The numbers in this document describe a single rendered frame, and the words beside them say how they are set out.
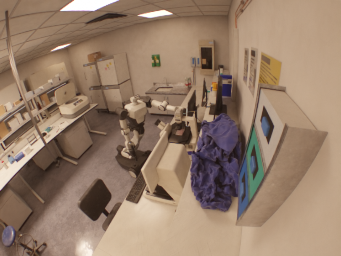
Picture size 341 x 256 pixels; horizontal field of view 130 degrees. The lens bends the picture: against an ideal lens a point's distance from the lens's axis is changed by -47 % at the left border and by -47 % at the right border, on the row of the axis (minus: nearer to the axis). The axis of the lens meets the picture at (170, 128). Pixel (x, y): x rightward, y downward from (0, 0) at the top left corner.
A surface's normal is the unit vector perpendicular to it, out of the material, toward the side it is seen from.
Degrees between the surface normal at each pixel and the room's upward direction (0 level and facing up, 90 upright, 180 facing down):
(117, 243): 0
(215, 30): 90
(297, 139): 90
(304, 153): 90
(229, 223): 0
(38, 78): 82
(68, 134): 90
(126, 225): 0
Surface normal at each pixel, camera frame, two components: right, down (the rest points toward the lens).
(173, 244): -0.09, -0.84
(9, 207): 0.95, 0.10
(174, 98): -0.31, 0.54
